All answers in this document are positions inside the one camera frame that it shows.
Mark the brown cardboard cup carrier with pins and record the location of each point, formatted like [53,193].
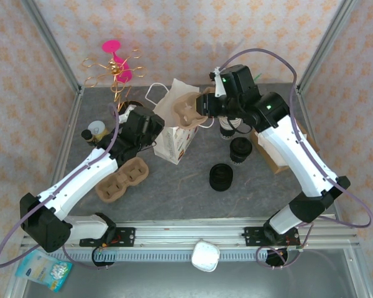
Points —
[185,108]
[112,187]

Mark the white paper gift bag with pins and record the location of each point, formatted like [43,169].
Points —
[174,146]

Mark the long green straw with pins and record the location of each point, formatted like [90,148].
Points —
[258,76]

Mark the black plastic cup lid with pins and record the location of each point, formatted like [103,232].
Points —
[241,146]

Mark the black paper coffee cup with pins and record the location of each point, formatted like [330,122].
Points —
[237,159]

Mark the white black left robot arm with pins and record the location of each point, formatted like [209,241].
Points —
[81,174]

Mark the stacked paper cups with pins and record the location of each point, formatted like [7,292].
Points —
[226,132]

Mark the gold tin can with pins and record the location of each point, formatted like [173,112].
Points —
[96,126]

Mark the small dark bottle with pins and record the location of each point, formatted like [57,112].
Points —
[86,135]

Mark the pink plastic goblet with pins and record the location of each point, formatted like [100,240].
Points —
[124,73]

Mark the black cup lid stack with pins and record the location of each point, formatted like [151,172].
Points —
[221,177]

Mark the brown cardboard tray box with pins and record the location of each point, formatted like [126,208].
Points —
[275,167]

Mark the white plastic puck device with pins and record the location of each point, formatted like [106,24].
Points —
[205,256]

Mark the blue snack bag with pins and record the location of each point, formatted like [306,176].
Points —
[46,270]

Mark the aluminium frame post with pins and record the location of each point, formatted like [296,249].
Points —
[53,46]
[326,46]

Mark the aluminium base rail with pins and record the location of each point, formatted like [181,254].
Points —
[189,232]

